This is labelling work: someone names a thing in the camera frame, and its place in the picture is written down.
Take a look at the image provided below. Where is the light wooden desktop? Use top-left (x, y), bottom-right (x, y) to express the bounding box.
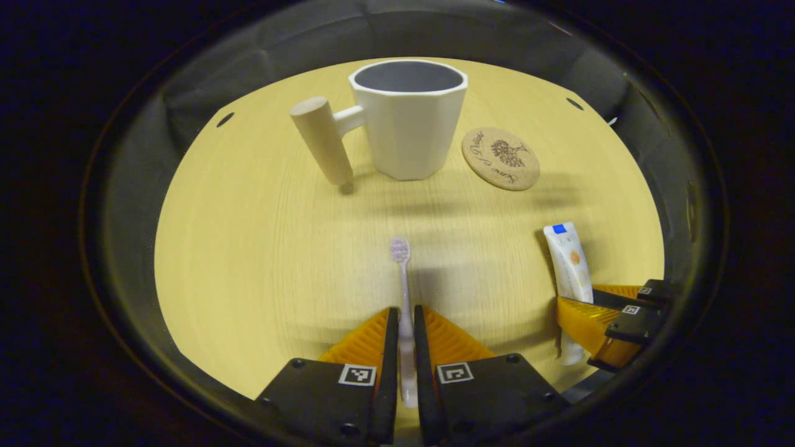
top-left (154, 57), bottom-right (665, 435)

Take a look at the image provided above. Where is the white cup with wooden handle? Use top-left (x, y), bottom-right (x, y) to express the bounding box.
top-left (289, 58), bottom-right (469, 187)

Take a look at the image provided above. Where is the white toothpaste tube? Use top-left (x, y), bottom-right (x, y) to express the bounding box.
top-left (543, 222), bottom-right (594, 366)

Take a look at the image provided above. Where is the white toothbrush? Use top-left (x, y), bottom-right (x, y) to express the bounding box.
top-left (389, 237), bottom-right (419, 409)

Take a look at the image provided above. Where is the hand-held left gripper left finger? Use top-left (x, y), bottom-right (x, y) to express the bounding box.
top-left (253, 307), bottom-right (399, 446)

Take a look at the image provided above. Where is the round cork coaster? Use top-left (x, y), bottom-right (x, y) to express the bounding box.
top-left (461, 127), bottom-right (541, 191)

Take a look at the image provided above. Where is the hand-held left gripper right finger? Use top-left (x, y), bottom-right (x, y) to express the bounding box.
top-left (414, 304), bottom-right (571, 446)

